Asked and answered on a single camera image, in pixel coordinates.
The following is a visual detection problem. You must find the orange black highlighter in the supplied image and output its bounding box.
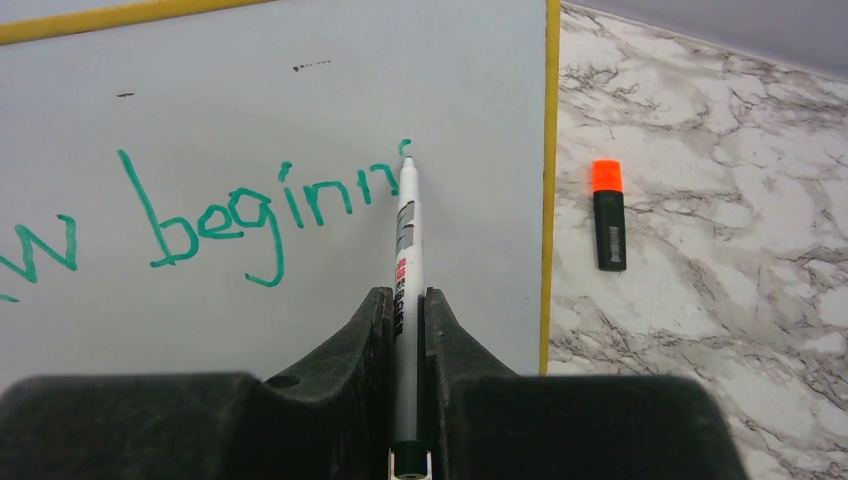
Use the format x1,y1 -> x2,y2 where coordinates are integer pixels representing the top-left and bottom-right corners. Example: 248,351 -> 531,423
591,159 -> 627,272

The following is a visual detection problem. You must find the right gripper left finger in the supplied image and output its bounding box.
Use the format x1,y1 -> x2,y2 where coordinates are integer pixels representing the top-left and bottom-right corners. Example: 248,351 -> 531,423
1,287 -> 392,479

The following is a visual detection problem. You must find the white green marker pen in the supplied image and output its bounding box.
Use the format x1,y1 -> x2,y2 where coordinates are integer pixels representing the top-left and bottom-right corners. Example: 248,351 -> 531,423
390,155 -> 429,479

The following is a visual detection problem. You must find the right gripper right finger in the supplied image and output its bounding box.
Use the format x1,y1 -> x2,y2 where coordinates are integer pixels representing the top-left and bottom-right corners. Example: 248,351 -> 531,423
423,288 -> 747,479

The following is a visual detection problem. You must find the yellow framed whiteboard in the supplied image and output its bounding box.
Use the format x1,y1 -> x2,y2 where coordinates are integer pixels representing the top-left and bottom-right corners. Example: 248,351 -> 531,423
1,1 -> 547,385

